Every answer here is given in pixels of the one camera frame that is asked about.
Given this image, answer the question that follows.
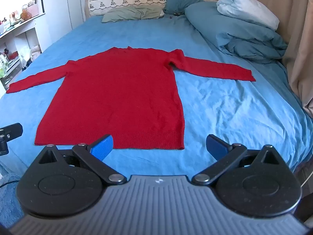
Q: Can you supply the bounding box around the pink box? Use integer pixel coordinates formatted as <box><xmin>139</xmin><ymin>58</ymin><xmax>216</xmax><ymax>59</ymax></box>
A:
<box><xmin>26</xmin><ymin>4</ymin><xmax>40</xmax><ymax>18</ymax></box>

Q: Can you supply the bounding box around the dark blue pillow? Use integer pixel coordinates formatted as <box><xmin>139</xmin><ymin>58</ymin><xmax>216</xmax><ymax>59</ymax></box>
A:
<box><xmin>185</xmin><ymin>2</ymin><xmax>288</xmax><ymax>64</ymax></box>

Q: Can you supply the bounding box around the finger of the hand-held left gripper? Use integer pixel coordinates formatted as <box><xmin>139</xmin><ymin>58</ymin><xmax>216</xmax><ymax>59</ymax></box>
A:
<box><xmin>0</xmin><ymin>123</ymin><xmax>23</xmax><ymax>156</ymax></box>

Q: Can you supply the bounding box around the teal pillow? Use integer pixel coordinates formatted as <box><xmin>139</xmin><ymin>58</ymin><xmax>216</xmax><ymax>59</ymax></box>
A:
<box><xmin>162</xmin><ymin>0</ymin><xmax>204</xmax><ymax>15</ymax></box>

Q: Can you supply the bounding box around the blue bed sheet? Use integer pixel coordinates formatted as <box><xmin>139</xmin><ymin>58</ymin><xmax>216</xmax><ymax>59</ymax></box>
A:
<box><xmin>0</xmin><ymin>14</ymin><xmax>313</xmax><ymax>184</ymax></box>

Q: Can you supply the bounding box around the white shelf unit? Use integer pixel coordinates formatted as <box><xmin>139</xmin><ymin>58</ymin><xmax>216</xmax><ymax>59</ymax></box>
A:
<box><xmin>0</xmin><ymin>12</ymin><xmax>47</xmax><ymax>91</ymax></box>

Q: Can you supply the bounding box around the beige curtain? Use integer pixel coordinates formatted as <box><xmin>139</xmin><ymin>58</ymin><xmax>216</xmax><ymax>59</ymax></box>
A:
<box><xmin>230</xmin><ymin>0</ymin><xmax>313</xmax><ymax>118</ymax></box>

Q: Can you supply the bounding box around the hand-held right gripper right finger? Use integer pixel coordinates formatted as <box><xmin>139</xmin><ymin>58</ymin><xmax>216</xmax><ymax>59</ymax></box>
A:
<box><xmin>191</xmin><ymin>134</ymin><xmax>285</xmax><ymax>186</ymax></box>

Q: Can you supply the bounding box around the pale blue blanket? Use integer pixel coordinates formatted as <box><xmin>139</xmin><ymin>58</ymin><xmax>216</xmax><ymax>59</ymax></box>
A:
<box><xmin>217</xmin><ymin>0</ymin><xmax>280</xmax><ymax>31</ymax></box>

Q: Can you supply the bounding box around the red knit sweater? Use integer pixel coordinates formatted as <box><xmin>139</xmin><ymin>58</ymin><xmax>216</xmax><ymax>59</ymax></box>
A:
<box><xmin>6</xmin><ymin>46</ymin><xmax>256</xmax><ymax>151</ymax></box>

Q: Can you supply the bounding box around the black cable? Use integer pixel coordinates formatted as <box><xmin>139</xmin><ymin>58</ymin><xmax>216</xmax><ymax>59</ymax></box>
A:
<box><xmin>0</xmin><ymin>181</ymin><xmax>19</xmax><ymax>189</ymax></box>

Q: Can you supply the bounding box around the grey-green folded cloth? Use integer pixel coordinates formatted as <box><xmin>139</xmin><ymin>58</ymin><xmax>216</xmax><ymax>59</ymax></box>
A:
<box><xmin>102</xmin><ymin>6</ymin><xmax>164</xmax><ymax>23</ymax></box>

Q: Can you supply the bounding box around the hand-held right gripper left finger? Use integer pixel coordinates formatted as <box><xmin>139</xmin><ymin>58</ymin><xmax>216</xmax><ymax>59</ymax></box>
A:
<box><xmin>37</xmin><ymin>134</ymin><xmax>128</xmax><ymax>186</ymax></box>

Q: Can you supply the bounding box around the blue fluffy rug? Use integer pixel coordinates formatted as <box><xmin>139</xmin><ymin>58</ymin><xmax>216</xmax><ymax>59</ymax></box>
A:
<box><xmin>0</xmin><ymin>171</ymin><xmax>26</xmax><ymax>227</ymax></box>

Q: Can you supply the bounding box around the white wardrobe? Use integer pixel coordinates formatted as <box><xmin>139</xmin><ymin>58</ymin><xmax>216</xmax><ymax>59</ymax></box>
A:
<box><xmin>39</xmin><ymin>0</ymin><xmax>86</xmax><ymax>30</ymax></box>

